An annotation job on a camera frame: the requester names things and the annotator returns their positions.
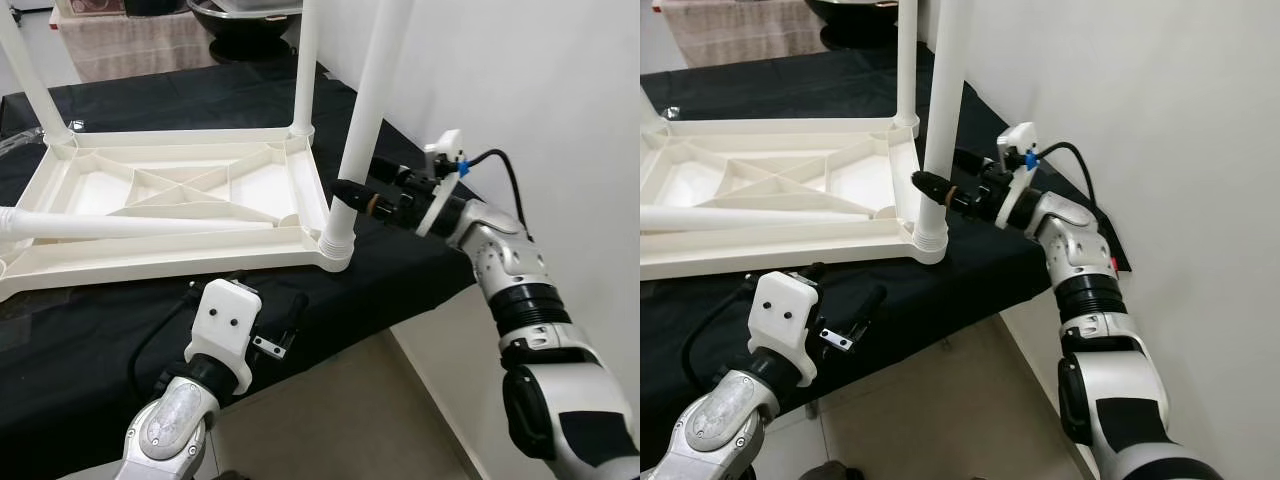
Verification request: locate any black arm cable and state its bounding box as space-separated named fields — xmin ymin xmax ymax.
xmin=460 ymin=150 xmax=531 ymax=241
xmin=128 ymin=285 xmax=206 ymax=401
xmin=680 ymin=280 xmax=761 ymax=391
xmin=1035 ymin=142 xmax=1101 ymax=216

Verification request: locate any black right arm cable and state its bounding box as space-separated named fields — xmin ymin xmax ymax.
xmin=460 ymin=150 xmax=531 ymax=241
xmin=1035 ymin=142 xmax=1101 ymax=216

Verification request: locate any beige woven mat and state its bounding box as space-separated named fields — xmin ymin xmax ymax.
xmin=55 ymin=10 xmax=216 ymax=83
xmin=655 ymin=0 xmax=831 ymax=66

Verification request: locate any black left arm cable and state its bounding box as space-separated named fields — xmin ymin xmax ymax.
xmin=128 ymin=285 xmax=206 ymax=401
xmin=680 ymin=280 xmax=761 ymax=391

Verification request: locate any black tablecloth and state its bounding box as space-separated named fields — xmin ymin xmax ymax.
xmin=0 ymin=60 xmax=479 ymax=466
xmin=640 ymin=45 xmax=1133 ymax=471

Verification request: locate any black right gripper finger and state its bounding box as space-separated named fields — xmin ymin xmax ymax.
xmin=332 ymin=180 xmax=401 ymax=221
xmin=952 ymin=147 xmax=996 ymax=177
xmin=368 ymin=155 xmax=413 ymax=187
xmin=910 ymin=170 xmax=976 ymax=211

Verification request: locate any white plastic table top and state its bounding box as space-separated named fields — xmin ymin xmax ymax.
xmin=640 ymin=115 xmax=951 ymax=281
xmin=0 ymin=125 xmax=356 ymax=301

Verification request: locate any large black round bowl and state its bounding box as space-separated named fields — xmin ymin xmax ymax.
xmin=808 ymin=0 xmax=901 ymax=51
xmin=188 ymin=0 xmax=306 ymax=63

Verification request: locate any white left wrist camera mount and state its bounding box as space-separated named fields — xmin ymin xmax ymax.
xmin=748 ymin=270 xmax=823 ymax=386
xmin=185 ymin=280 xmax=263 ymax=396

